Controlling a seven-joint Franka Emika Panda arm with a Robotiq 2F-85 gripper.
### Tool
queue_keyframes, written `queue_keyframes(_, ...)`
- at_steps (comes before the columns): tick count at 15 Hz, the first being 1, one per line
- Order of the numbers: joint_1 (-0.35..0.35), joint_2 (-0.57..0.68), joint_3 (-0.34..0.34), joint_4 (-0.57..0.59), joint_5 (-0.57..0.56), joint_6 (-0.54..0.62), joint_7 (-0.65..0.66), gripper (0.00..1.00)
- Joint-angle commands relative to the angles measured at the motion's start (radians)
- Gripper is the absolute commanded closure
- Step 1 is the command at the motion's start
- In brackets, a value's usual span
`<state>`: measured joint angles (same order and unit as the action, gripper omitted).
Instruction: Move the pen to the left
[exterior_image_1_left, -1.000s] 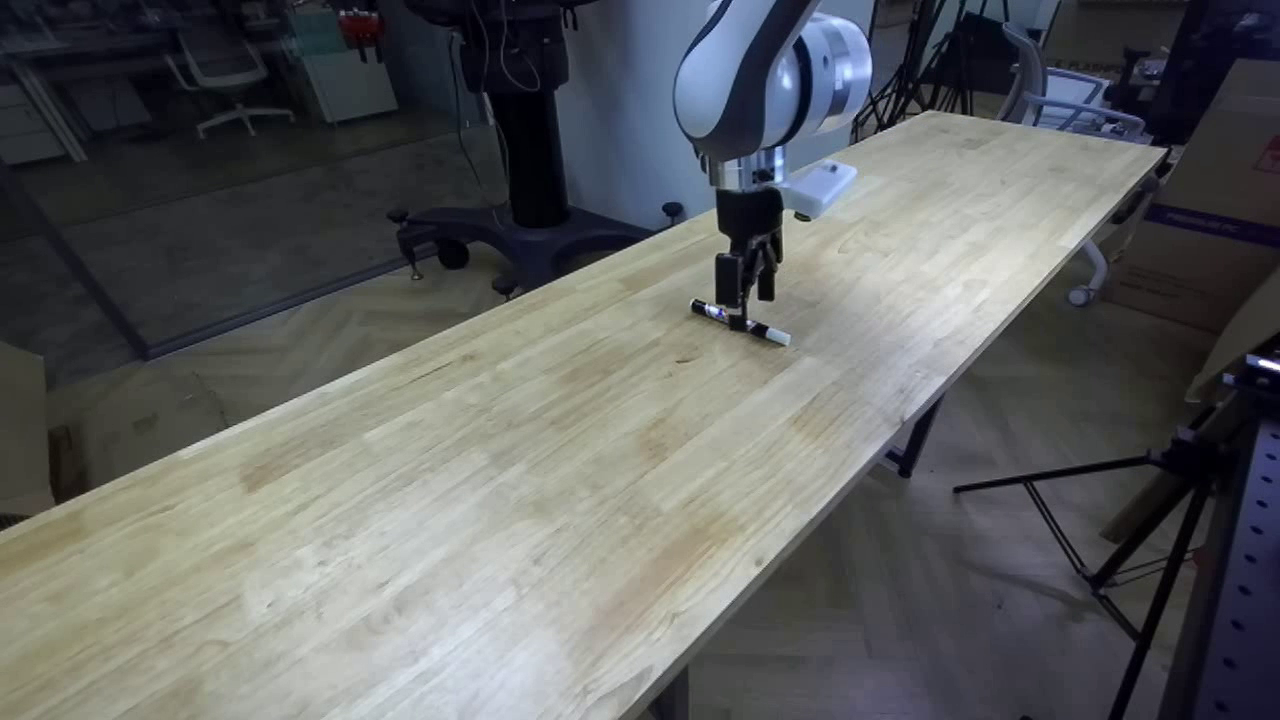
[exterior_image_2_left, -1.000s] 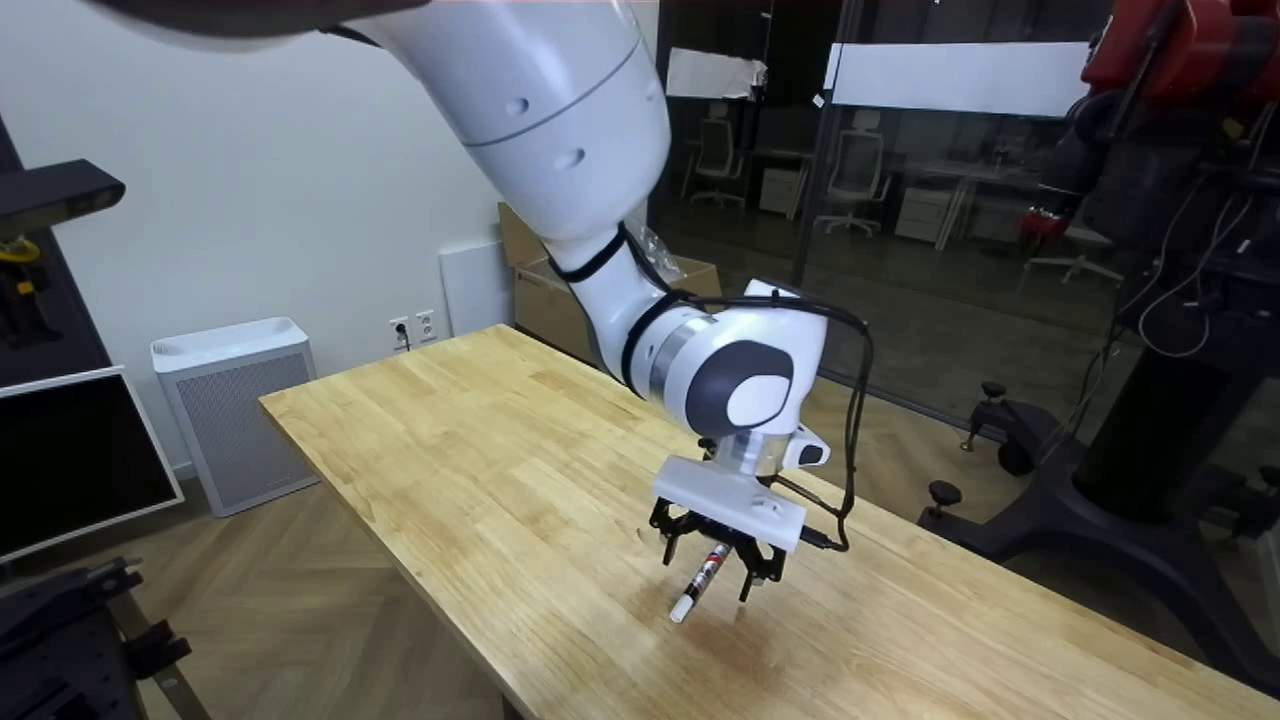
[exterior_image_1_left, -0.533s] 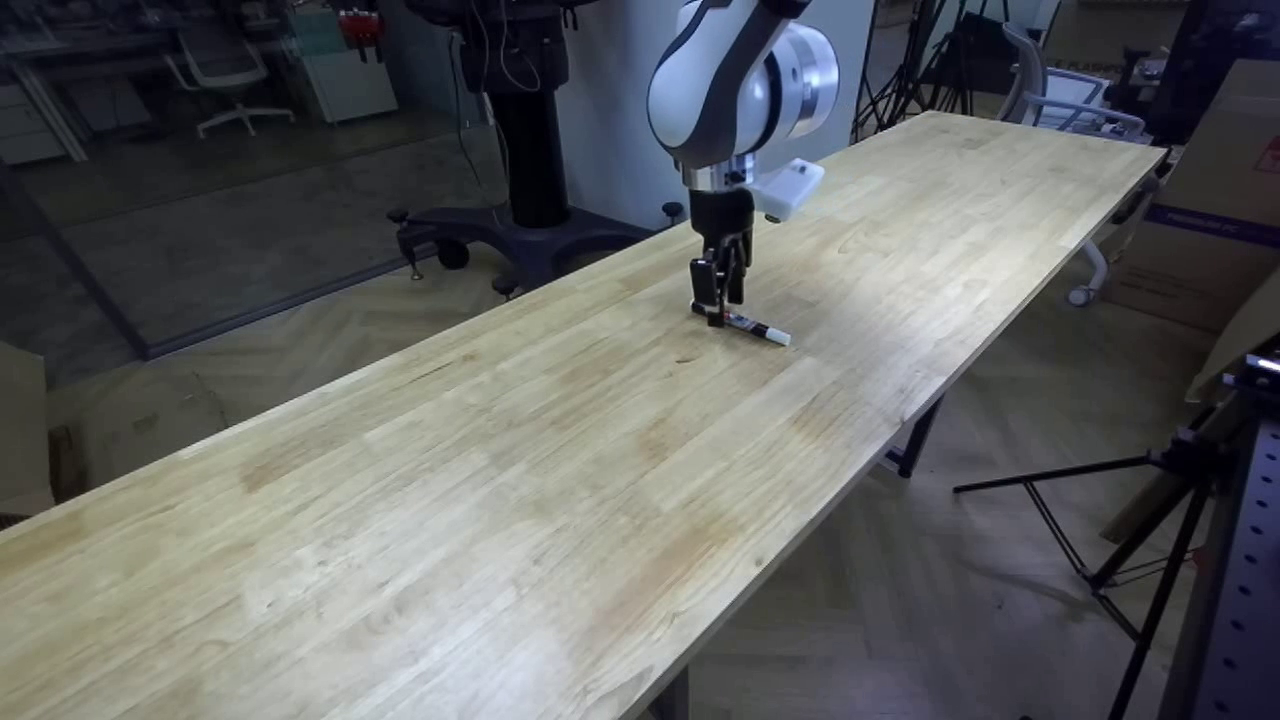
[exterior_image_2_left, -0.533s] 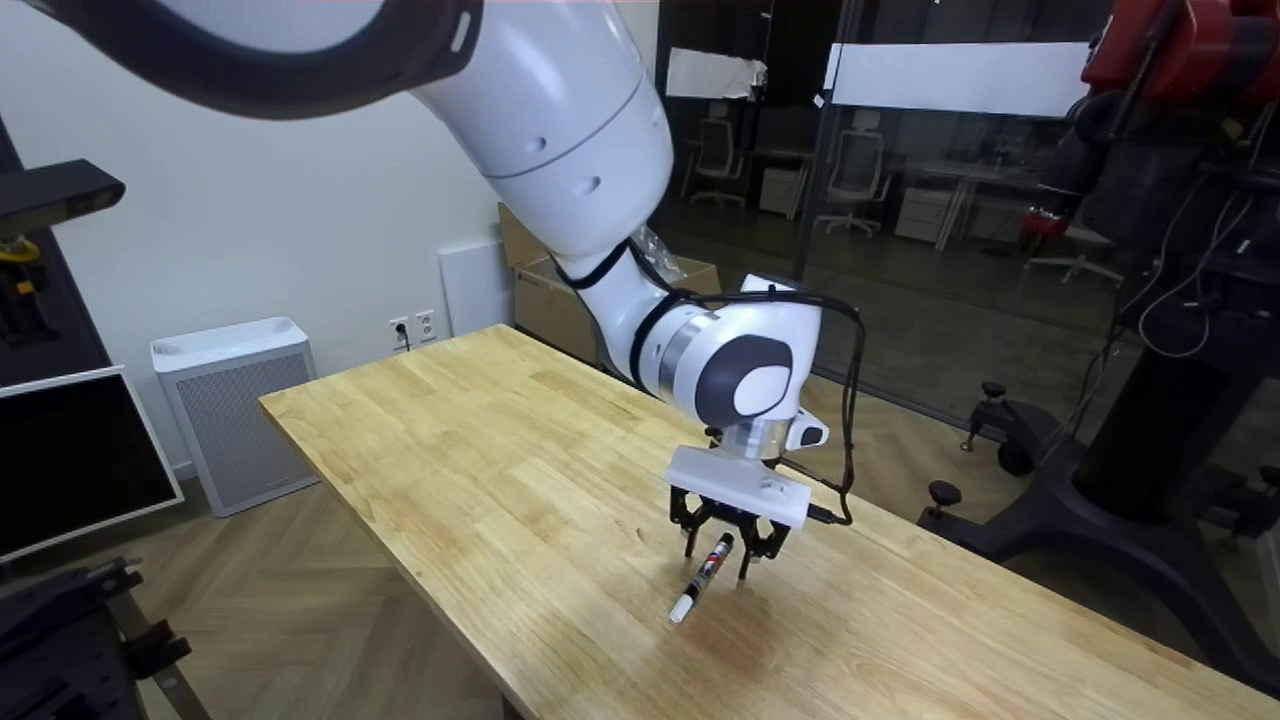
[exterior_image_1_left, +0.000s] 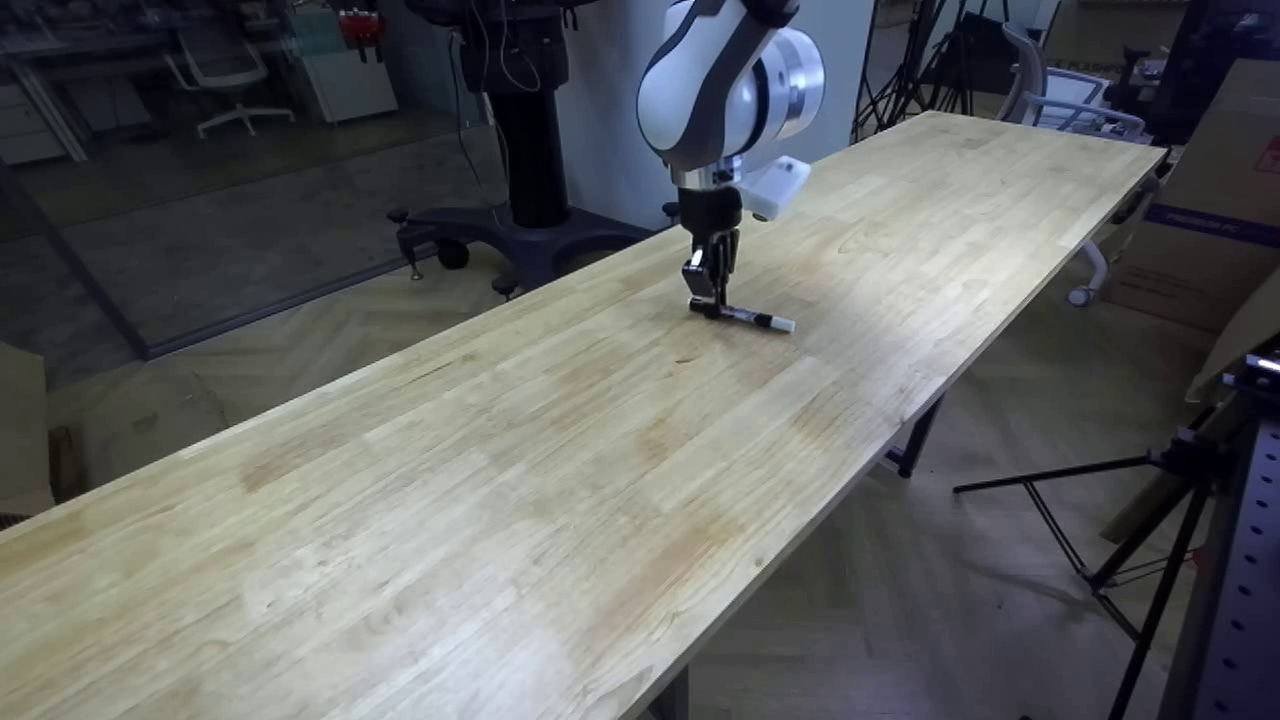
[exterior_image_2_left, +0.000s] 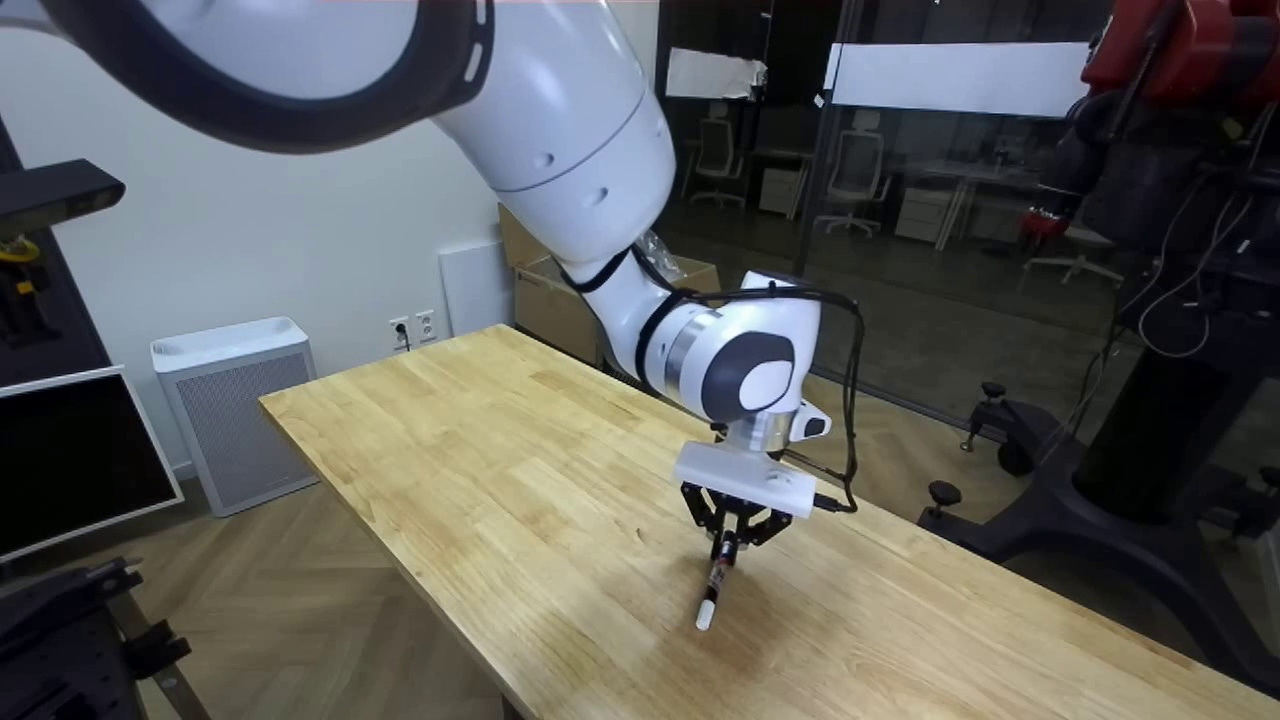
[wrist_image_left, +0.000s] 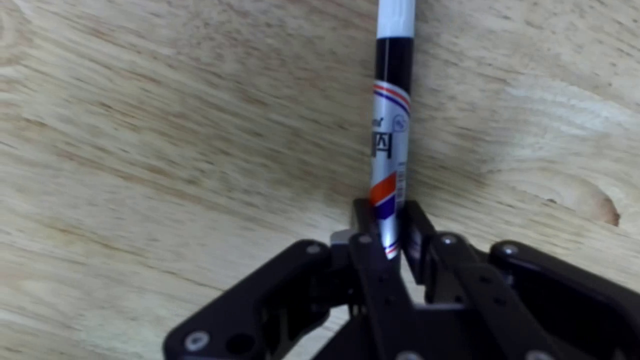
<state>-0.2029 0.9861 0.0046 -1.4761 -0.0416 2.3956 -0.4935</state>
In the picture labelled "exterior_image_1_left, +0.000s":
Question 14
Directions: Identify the white office chair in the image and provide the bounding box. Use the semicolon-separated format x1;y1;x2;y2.
159;24;302;145

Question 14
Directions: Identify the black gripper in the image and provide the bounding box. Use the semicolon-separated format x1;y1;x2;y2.
673;179;743;312

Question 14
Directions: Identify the white chair with metal frame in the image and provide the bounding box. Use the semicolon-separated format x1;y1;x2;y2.
1002;63;1151;312

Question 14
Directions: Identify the black table leg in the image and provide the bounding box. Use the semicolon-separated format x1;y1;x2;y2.
886;395;948;486

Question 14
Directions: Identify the cardboard box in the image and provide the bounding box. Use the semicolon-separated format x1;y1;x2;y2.
1109;54;1280;337

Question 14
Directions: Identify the black wheeled pedestal stand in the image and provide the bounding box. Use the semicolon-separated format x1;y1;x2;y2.
385;0;692;302

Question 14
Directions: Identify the black and white marker pen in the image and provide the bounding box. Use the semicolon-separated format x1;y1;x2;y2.
689;302;802;339

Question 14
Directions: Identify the black tripod stand by wall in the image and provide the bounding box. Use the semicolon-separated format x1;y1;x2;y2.
850;0;1033;145

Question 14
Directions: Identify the black camera tripod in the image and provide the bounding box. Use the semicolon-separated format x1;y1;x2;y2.
948;347;1280;720

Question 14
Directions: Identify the grey perforated metal panel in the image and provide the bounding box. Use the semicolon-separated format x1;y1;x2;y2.
1190;413;1280;720

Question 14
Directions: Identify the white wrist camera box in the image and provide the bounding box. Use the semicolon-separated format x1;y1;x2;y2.
735;154;818;225

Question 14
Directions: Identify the white cabinet with red object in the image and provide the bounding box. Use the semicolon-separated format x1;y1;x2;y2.
284;0;402;129

